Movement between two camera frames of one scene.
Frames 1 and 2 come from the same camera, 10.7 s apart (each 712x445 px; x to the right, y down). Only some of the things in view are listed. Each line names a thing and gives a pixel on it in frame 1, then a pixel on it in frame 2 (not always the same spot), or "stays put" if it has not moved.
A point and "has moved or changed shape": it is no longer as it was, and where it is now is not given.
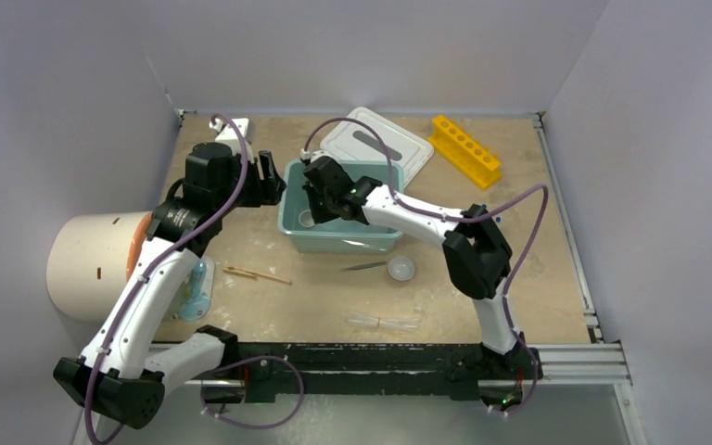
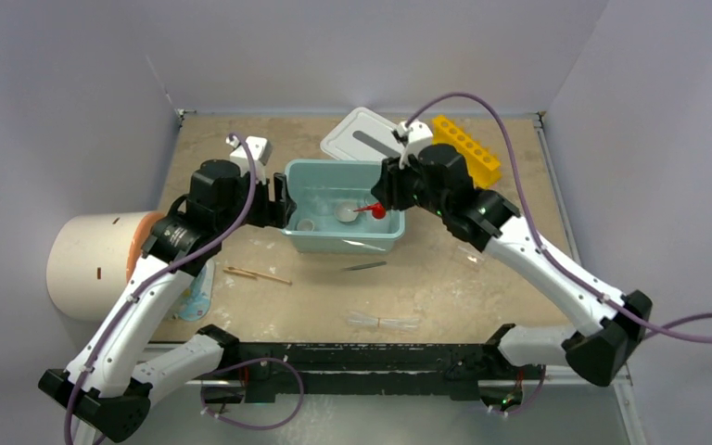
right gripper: (319, 216) → (388, 189)
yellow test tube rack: (465, 153) stays put
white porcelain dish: (400, 268) has moved or changed shape
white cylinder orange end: (89, 258) stays put
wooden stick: (255, 275) stays put
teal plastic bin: (340, 235) stays put
